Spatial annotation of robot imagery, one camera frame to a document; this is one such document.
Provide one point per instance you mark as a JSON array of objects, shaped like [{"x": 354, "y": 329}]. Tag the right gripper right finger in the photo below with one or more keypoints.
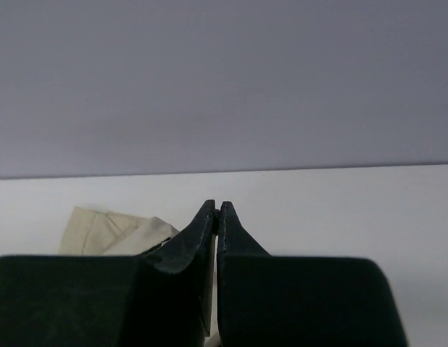
[{"x": 268, "y": 300}]

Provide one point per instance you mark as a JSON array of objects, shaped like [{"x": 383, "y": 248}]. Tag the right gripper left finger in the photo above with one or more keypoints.
[{"x": 62, "y": 301}]

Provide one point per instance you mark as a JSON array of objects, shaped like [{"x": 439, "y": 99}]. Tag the cream jacket with black zipper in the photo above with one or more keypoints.
[{"x": 112, "y": 235}]

